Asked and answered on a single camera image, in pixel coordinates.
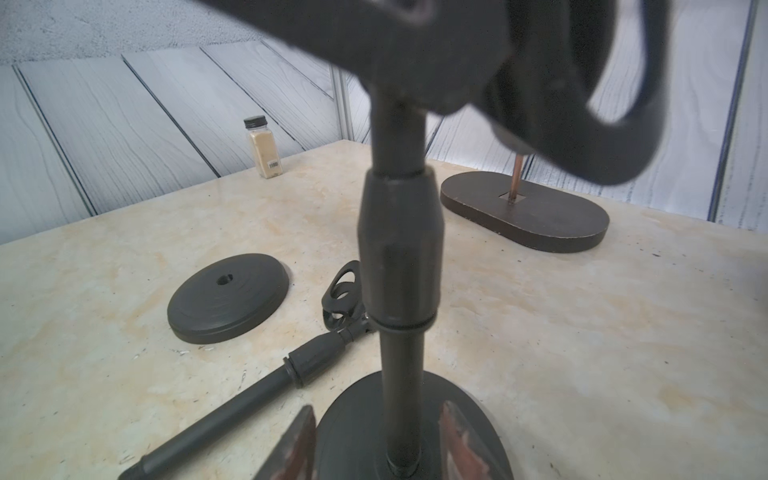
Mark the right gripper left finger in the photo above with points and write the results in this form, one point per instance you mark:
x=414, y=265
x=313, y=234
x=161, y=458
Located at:
x=293, y=456

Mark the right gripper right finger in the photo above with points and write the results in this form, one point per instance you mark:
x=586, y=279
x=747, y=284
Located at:
x=463, y=455

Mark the black round stand base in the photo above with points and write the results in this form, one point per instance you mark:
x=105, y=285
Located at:
x=351, y=437

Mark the black microphone stand pole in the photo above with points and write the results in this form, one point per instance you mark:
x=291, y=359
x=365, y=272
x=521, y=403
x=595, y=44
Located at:
x=530, y=67

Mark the spare black microphone pole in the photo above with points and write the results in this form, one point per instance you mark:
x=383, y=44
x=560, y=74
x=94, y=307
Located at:
x=345, y=320

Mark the dark oval stand base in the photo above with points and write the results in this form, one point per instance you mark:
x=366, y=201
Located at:
x=540, y=218

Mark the spice jar black lid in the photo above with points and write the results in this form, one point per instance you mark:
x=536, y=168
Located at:
x=264, y=147

